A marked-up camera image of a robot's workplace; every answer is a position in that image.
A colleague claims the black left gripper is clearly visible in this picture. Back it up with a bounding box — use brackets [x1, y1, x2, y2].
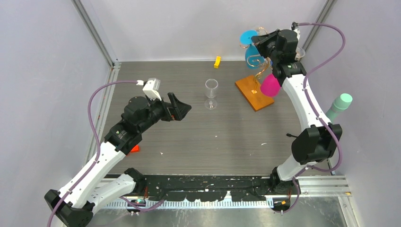
[138, 93, 191, 133]

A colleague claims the blue wine glass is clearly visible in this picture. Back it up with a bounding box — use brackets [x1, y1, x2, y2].
[239, 30, 265, 69]

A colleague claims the clear wine glass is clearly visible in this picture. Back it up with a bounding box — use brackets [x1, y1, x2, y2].
[204, 79, 218, 110]

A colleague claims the pink wine glass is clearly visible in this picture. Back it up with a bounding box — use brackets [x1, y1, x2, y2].
[260, 74, 281, 97]

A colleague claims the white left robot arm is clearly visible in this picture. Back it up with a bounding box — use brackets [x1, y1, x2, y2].
[44, 93, 192, 227]

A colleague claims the clear glass on rack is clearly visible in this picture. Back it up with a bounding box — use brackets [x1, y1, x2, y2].
[295, 47, 305, 61]

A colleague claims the yellow toy block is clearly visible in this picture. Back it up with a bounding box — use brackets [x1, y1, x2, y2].
[213, 56, 221, 69]

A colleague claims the red toy block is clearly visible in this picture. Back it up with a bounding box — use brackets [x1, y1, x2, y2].
[130, 145, 140, 153]

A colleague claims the mint green microphone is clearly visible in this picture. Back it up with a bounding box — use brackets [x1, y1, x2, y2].
[325, 93, 353, 123]

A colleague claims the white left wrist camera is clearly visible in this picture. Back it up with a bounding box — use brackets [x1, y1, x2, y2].
[136, 78, 162, 101]

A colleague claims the gold wire glass rack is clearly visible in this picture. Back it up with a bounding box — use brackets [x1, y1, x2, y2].
[235, 26, 275, 113]

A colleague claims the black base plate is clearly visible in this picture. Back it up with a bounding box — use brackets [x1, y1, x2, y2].
[132, 175, 275, 202]

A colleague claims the aluminium frame rail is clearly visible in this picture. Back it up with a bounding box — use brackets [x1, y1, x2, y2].
[71, 0, 119, 68]

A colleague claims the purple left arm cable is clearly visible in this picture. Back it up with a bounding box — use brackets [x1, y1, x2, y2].
[47, 80, 139, 227]

